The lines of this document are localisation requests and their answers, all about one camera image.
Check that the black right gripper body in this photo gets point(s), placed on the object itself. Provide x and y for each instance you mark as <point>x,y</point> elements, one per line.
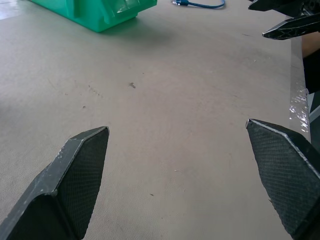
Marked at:
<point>312,7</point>

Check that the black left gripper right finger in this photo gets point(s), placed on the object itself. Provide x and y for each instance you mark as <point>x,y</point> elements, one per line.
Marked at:
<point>287,175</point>

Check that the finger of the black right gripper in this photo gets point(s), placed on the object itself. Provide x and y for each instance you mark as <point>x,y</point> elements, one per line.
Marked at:
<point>277,5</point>
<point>292,28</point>

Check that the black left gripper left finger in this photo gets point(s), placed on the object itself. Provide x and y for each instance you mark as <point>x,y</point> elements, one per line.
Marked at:
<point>52,180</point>

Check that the clear tape strip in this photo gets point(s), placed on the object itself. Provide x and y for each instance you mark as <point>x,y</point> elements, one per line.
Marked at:
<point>298,95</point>

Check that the green plastic bin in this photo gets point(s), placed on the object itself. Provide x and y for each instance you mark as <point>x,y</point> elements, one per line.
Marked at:
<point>100,12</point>

